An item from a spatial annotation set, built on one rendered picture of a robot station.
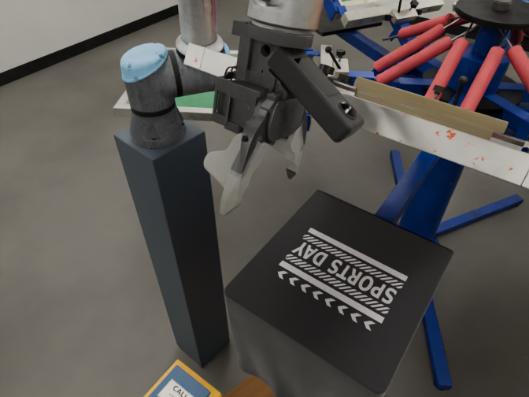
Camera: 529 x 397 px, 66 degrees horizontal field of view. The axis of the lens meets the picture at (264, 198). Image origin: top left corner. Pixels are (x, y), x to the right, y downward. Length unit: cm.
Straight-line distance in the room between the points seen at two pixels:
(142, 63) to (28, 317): 170
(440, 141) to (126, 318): 191
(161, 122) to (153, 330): 130
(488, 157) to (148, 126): 80
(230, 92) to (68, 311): 201
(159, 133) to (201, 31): 28
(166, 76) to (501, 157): 76
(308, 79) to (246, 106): 8
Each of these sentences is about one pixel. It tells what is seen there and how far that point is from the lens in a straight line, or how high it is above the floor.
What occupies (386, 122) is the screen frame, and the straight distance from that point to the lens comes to 58.
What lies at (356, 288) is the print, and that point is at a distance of 111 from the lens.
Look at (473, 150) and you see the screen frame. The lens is 57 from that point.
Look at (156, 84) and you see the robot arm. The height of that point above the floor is 137.
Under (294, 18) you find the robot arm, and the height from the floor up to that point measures 170.
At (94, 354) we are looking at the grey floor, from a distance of 220.
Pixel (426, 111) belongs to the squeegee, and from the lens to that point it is 118.
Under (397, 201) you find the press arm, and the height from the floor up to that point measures 92.
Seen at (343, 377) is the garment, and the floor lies 92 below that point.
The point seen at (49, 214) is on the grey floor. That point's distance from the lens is 292.
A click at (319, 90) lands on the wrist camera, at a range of 43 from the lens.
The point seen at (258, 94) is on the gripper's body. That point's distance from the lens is 45.
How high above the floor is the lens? 185
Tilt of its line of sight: 43 degrees down
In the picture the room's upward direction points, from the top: straight up
